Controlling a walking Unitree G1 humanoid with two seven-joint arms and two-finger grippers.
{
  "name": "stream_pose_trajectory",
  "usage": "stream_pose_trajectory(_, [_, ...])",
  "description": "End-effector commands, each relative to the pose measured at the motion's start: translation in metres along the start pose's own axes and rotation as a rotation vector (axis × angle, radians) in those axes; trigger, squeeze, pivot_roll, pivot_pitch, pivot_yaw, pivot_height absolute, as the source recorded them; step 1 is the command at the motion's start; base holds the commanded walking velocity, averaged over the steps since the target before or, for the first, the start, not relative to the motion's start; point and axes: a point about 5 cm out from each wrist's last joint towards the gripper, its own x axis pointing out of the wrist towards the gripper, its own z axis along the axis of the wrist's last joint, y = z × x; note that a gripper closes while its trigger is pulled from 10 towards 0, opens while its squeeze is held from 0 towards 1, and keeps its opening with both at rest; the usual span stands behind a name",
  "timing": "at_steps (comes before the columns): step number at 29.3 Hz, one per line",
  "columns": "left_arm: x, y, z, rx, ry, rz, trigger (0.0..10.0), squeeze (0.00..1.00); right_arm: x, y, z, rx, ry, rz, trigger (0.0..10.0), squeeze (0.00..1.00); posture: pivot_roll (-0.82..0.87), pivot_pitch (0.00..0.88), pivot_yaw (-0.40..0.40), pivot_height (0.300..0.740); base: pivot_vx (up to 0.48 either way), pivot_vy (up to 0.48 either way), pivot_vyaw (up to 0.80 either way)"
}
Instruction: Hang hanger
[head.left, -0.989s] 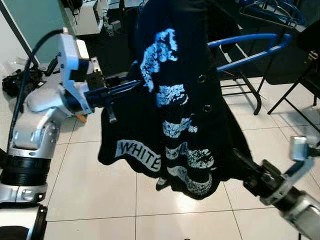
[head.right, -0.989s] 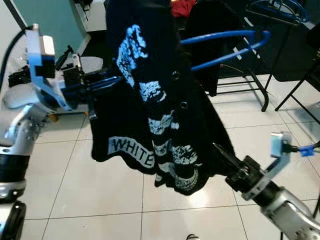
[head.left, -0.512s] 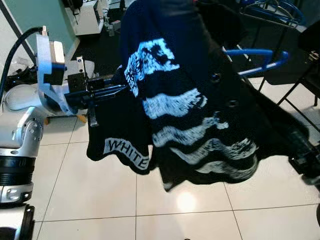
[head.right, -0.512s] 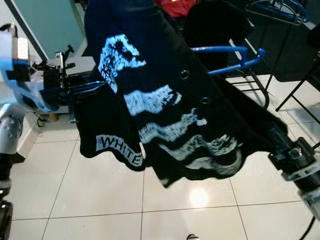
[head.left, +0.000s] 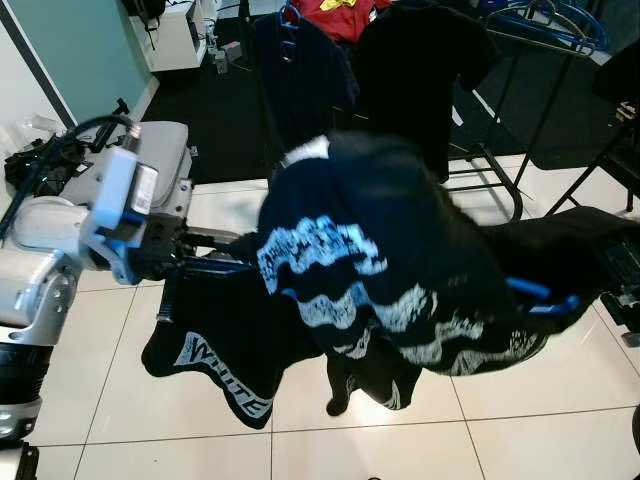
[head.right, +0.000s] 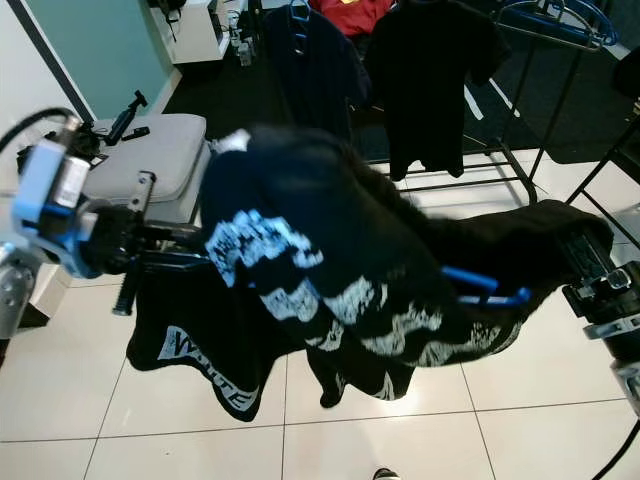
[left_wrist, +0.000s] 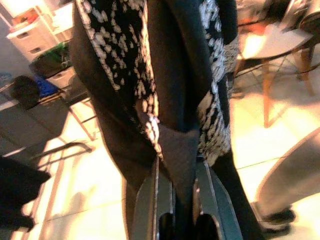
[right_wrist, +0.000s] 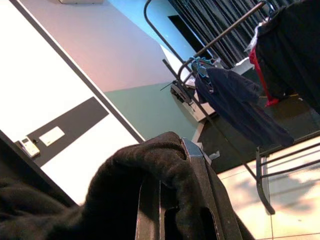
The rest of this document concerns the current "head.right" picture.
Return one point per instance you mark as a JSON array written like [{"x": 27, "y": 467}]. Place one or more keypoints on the blue plastic hanger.
[
  {"x": 470, "y": 277},
  {"x": 298, "y": 12},
  {"x": 595, "y": 25}
]

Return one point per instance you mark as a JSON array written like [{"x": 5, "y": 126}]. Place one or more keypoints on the black t-shirt white print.
[{"x": 360, "y": 200}]

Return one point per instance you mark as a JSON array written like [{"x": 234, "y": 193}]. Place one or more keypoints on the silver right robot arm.
[{"x": 625, "y": 370}]

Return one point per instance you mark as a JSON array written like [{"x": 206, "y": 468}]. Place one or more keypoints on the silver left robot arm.
[{"x": 15, "y": 290}]

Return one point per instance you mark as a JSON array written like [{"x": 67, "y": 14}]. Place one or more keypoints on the grey upholstered ottoman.
[{"x": 160, "y": 150}]

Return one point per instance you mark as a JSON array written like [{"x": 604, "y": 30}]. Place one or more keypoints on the black metal clothes rack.
[{"x": 530, "y": 185}]

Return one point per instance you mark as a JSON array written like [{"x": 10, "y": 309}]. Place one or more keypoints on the black floor carpet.
[{"x": 220, "y": 110}]

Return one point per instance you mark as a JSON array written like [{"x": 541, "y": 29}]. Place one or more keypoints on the small black tripod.
[{"x": 128, "y": 112}]

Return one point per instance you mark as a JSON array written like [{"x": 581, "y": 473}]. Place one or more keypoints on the white cabinet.
[{"x": 200, "y": 35}]

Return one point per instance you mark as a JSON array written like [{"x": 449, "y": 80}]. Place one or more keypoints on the navy blue t-shirt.
[{"x": 310, "y": 80}]

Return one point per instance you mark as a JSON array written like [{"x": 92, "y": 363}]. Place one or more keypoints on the black folding chair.
[{"x": 628, "y": 80}]

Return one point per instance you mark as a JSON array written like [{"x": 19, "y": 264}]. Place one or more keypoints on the plain black t-shirt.
[{"x": 430, "y": 80}]

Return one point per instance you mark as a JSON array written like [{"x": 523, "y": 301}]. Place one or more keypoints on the red shirt with yellow star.
[{"x": 350, "y": 15}]

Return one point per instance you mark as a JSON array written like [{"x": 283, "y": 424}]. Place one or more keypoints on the black robot foot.
[{"x": 385, "y": 474}]

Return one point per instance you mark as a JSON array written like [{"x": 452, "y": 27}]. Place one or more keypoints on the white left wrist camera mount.
[{"x": 45, "y": 175}]

